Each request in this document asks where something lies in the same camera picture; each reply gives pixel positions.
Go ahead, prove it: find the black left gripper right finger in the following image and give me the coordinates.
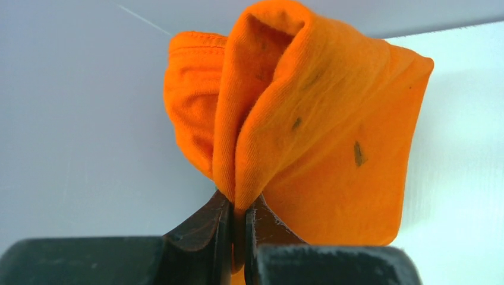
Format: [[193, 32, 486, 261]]
[[244, 195, 423, 285]]

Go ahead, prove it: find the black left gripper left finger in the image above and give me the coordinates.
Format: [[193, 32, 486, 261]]
[[1, 192, 231, 284]]

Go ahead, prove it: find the orange t shirt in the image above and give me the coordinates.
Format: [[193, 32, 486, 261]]
[[163, 0, 435, 285]]

